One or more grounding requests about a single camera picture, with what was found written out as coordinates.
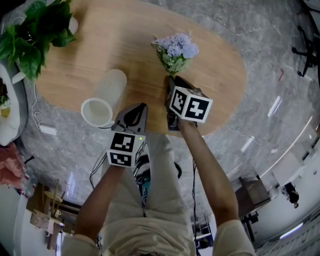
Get white oval device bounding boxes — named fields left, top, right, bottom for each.
left=11, top=71, right=27, bottom=85

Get pink cloth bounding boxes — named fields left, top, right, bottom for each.
left=0, top=144, right=26, bottom=186

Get oval wooden table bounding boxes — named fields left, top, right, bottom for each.
left=34, top=0, right=248, bottom=137

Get person's left forearm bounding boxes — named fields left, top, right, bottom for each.
left=74, top=164, right=126, bottom=241

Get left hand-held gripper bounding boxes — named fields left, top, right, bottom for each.
left=106, top=102, right=149, bottom=168

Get green potted plant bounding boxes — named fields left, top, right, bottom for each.
left=0, top=0, right=79, bottom=82

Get white cylindrical vase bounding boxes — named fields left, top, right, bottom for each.
left=80, top=68, right=128, bottom=127

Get purple artificial flowers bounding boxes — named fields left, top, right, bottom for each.
left=151, top=32, right=200, bottom=77

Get pack of clear bottles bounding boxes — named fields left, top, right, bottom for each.
left=21, top=172, right=38, bottom=196

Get person's beige trousers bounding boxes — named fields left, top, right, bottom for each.
left=101, top=132, right=196, bottom=226

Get person's right forearm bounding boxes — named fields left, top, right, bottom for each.
left=178, top=119, right=238, bottom=230

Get white power strip cable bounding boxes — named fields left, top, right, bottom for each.
left=31, top=83, right=45, bottom=126

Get white power strip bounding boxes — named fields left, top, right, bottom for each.
left=38, top=123, right=57, bottom=136

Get black office chair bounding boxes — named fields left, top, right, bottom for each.
left=291, top=0, right=320, bottom=78

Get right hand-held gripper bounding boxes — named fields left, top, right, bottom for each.
left=164, top=75, right=214, bottom=132

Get dark brown side table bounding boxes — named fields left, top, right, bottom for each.
left=236, top=176, right=272, bottom=218

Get round wooden stool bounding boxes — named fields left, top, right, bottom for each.
left=26, top=178, right=78, bottom=226

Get person's cream printed shirt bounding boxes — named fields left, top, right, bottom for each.
left=61, top=209, right=258, bottom=256

